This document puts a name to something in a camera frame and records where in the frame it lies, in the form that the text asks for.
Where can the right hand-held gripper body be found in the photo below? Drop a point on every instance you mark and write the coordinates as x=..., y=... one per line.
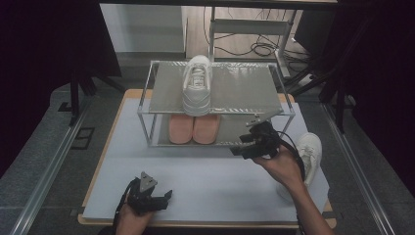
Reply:
x=264, y=143

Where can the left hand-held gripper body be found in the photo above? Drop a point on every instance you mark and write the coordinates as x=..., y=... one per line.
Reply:
x=143, y=202

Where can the pink slipper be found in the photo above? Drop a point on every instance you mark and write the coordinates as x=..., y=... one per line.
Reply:
x=180, y=130
x=206, y=130

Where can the white sneaker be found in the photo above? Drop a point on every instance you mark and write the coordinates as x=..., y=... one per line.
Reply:
x=311, y=147
x=196, y=94

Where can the metal two-tier shoe rack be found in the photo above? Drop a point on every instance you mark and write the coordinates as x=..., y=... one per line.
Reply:
x=241, y=84

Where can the person's left hand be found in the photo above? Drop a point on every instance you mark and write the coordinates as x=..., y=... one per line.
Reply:
x=130, y=223

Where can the person's right hand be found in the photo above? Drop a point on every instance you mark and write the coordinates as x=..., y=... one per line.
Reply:
x=284, y=166

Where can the black tripod stand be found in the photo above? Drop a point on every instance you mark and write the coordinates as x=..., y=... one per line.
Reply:
x=339, y=104
x=74, y=94

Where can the dark curtain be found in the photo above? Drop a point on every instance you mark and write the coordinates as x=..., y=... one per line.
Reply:
x=39, y=49
x=385, y=65

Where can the white board panel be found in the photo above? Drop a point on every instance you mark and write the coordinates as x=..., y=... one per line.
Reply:
x=140, y=27

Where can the black floor socket frame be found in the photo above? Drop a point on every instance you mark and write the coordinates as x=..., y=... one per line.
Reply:
x=83, y=138

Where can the aluminium floor rail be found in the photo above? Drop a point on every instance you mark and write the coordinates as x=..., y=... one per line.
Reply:
x=49, y=169
x=359, y=176

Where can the white metal desk frame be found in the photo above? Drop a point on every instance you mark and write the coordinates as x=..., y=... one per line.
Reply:
x=248, y=26

